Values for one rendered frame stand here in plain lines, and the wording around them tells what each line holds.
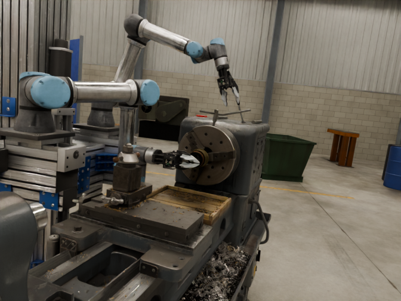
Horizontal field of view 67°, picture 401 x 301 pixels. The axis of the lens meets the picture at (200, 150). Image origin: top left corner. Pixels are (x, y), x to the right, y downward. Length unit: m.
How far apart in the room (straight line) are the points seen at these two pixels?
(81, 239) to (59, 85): 0.55
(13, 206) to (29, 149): 0.76
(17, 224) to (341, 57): 12.02
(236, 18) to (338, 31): 3.61
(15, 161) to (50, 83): 0.38
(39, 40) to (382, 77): 11.92
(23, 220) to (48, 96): 0.68
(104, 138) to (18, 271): 1.19
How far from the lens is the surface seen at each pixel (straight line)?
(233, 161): 1.54
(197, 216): 1.05
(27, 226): 0.62
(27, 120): 1.37
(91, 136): 1.80
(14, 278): 0.65
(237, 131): 1.69
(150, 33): 1.71
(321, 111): 11.94
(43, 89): 1.22
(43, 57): 1.65
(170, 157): 1.37
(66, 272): 0.94
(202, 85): 11.55
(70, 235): 1.04
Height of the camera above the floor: 1.34
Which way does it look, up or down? 9 degrees down
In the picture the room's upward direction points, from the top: 6 degrees clockwise
